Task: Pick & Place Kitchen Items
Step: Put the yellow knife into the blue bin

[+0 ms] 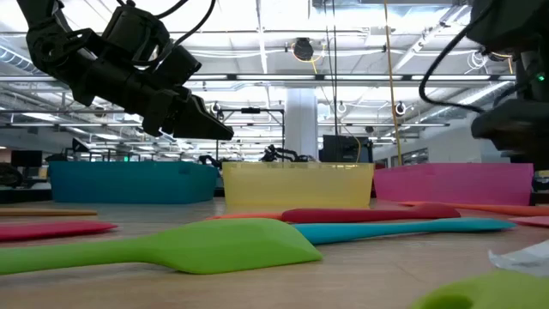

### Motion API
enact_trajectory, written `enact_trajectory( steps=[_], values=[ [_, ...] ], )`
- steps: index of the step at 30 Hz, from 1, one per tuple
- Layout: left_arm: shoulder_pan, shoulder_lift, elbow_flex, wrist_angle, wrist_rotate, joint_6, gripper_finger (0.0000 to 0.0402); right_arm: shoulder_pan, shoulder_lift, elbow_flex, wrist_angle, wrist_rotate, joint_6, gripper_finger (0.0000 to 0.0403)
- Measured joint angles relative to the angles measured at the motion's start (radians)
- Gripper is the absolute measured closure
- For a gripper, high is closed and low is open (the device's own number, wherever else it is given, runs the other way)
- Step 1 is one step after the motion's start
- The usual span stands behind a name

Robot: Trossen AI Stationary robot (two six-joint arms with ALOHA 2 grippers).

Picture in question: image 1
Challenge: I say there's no yellow translucent plastic bin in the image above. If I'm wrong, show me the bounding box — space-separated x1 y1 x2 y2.
221 161 376 211

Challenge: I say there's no background black rig frame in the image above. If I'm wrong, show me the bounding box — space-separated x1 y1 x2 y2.
215 106 287 162

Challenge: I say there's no orange rounded-head spatula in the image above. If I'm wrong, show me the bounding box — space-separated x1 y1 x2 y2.
205 212 285 222

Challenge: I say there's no red silicone spatula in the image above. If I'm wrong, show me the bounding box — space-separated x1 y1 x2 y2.
0 220 119 243

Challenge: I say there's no red silicone spoon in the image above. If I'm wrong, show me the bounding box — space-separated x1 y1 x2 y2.
281 202 462 224

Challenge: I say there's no green silicone spoon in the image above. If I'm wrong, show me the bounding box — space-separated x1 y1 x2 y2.
409 239 549 309

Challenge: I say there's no black hanging looped cable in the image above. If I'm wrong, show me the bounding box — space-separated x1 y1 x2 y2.
323 0 340 138

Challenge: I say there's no black background cabinet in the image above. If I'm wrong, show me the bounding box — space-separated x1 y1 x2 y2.
322 134 374 164

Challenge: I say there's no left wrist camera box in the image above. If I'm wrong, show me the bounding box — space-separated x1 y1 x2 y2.
165 45 202 89

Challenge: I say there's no blue silicone spatula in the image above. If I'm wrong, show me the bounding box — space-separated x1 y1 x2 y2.
293 216 517 245

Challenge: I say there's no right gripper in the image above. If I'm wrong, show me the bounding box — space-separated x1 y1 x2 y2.
470 97 549 152

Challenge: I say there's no white building column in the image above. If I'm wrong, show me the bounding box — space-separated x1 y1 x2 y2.
284 88 320 162

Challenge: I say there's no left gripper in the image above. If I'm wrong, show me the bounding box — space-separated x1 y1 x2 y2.
68 55 236 140

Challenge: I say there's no green silicone spatula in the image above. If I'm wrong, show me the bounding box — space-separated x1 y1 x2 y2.
0 217 323 276

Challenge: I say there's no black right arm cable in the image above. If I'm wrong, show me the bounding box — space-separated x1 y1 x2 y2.
418 0 490 116

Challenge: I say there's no small light wooden spoon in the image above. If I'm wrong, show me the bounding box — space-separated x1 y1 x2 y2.
0 207 99 217

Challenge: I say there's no dark background furniture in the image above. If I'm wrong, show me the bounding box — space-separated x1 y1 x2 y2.
0 149 51 203

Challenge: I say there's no orange angled-head spatula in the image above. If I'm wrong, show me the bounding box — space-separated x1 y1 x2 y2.
398 200 549 217

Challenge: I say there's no blue plastic bin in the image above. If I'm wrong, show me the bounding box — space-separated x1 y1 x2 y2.
48 161 220 205

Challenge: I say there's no pink silicone spatula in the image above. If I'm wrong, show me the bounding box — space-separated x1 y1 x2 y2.
509 215 549 228

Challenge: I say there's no black hanging cable reel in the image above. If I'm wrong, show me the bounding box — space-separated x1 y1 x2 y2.
293 37 316 62

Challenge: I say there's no pink translucent plastic bin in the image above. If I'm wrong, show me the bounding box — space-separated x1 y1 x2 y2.
372 161 535 207

